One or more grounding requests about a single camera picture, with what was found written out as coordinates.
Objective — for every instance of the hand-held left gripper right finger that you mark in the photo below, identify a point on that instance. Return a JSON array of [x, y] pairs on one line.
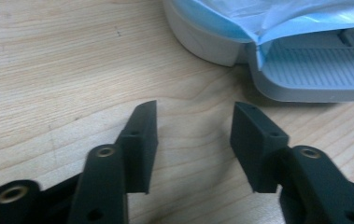
[[255, 146]]

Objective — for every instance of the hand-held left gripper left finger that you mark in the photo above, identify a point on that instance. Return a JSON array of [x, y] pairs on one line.
[[140, 146]]

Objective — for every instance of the white pedal trash bin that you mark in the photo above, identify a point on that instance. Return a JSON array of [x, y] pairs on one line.
[[305, 71]]

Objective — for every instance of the blue plastic bin liner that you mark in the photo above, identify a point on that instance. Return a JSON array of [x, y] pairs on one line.
[[258, 18]]

